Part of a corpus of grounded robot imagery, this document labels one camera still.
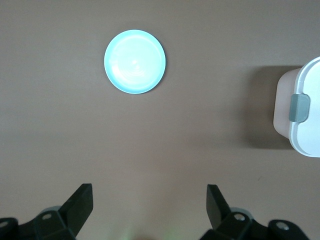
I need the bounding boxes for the white lidded box grey latches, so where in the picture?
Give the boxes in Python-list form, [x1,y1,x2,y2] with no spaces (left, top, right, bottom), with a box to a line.
[272,56,320,159]

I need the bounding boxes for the light blue round plate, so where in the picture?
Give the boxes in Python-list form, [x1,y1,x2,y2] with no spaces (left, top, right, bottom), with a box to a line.
[103,29,167,95]

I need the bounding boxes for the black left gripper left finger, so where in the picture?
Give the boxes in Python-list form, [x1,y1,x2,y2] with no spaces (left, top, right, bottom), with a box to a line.
[0,183,94,240]

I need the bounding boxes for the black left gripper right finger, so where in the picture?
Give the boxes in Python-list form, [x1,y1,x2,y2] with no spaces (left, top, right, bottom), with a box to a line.
[202,184,310,240]

